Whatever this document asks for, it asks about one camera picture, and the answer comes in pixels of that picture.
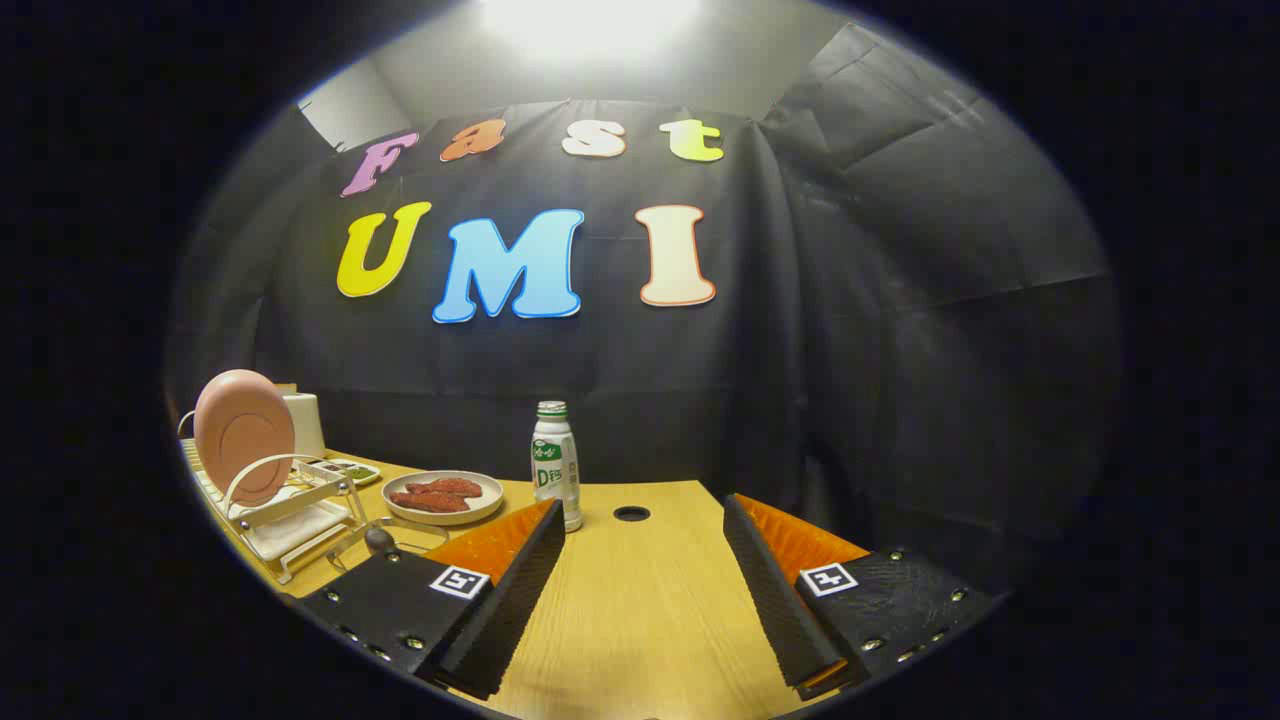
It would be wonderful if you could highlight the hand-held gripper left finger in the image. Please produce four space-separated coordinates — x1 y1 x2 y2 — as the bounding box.
298 497 567 701

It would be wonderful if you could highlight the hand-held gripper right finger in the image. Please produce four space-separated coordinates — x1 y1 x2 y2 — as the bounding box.
722 492 999 703

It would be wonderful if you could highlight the white dish rack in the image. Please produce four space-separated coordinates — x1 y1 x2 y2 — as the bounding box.
178 408 367 586

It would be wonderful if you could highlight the pink plate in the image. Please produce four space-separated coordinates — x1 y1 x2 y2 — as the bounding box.
193 369 297 507

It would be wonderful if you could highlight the beige plate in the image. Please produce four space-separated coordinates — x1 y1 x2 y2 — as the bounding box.
381 470 506 528

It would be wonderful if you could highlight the small green patterned dish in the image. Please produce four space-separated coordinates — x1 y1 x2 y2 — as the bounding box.
322 457 384 489

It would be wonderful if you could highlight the white green drink bottle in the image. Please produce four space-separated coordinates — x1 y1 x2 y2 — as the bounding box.
530 401 584 533

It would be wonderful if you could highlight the black backdrop cloth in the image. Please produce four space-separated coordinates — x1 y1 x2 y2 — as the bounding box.
165 20 1126 601

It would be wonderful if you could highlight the white box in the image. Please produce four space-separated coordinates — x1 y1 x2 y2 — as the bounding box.
281 390 327 460

